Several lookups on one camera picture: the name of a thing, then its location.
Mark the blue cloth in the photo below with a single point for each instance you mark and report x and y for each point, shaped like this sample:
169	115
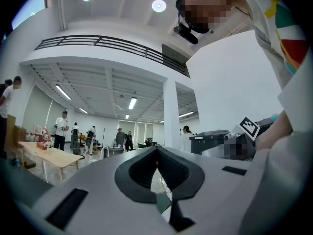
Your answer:
276	117

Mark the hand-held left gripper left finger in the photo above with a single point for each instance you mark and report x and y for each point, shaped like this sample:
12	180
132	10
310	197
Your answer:
97	192

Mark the person's right forearm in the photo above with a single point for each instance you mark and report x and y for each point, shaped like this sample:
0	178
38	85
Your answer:
276	131

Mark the person's head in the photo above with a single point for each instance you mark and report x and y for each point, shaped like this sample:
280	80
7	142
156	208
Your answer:
205	6

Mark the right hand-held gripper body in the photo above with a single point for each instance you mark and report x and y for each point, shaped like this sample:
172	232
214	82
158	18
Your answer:
249	128

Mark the person's cream printed shirt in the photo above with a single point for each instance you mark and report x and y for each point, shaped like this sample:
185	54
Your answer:
293	94

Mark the long wooden table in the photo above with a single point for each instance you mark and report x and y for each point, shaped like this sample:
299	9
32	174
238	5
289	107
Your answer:
53	155

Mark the white round table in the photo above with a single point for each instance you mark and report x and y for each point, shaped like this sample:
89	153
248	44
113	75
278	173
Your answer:
212	152

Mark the black balcony railing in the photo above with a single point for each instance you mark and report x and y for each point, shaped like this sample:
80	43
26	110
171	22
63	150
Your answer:
173	57

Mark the large black wheeled bin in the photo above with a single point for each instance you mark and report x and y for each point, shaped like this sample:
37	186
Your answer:
207	141

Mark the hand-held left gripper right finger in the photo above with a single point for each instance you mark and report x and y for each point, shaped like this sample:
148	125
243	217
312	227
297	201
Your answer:
215	195

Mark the long ceiling tube light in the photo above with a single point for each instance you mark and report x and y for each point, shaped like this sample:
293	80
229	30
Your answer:
132	103
83	110
63	92
186	114

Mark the black head-worn camera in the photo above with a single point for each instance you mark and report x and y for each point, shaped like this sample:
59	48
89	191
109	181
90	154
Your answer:
188	34

